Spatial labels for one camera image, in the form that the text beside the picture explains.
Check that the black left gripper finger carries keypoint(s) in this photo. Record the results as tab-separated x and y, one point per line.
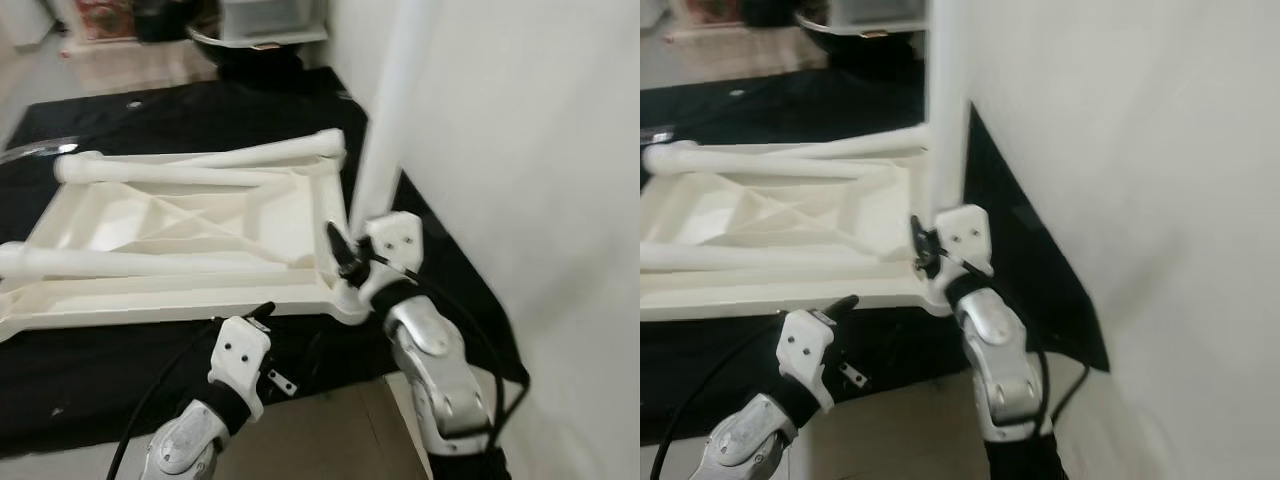
840	310
263	312

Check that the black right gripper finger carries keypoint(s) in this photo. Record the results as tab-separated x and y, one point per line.
340	243
920	234

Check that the white plastic table top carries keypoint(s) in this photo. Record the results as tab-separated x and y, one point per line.
760	295
150	305

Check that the black tablecloth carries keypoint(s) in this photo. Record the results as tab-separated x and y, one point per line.
200	110
800	110

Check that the green lidded clear box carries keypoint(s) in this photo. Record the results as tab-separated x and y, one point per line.
270	18
880	12

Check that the clear plastic bag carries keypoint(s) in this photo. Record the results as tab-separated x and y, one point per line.
45	150
655	135

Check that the beige patterned cloth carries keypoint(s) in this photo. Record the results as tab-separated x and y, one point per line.
130	65
730	48

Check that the orange lidded storage box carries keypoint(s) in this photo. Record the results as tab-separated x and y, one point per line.
100	18
705	10

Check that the white appliance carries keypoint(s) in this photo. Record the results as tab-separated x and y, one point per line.
650	10
25	20

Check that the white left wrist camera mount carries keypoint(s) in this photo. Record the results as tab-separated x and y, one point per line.
805	345
240	350

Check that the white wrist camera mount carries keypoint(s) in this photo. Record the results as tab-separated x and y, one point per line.
965	230
240	350
805	345
395	235

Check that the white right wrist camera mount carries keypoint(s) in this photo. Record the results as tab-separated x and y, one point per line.
395	235
965	230

